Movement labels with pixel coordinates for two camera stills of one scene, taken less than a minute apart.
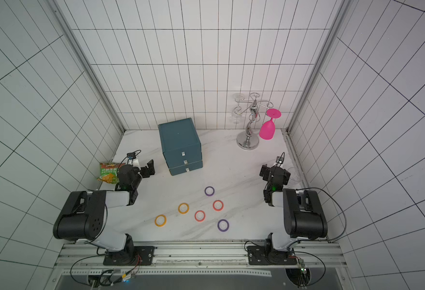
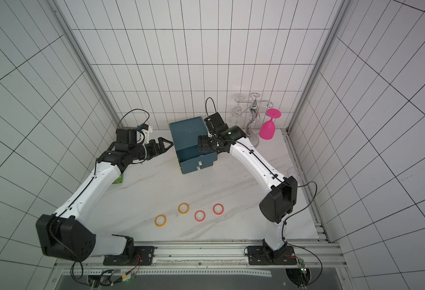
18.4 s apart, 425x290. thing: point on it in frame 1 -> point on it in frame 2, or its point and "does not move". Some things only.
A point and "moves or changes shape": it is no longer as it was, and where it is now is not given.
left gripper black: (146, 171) -> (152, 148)
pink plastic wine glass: (268, 128) does not move
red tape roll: (200, 215) does not move
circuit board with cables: (302, 278) does not move
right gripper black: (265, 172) -> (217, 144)
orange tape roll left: (165, 221) does not move
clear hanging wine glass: (236, 115) does not move
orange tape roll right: (183, 212) does not move
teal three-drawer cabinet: (181, 146) moves or changes shape
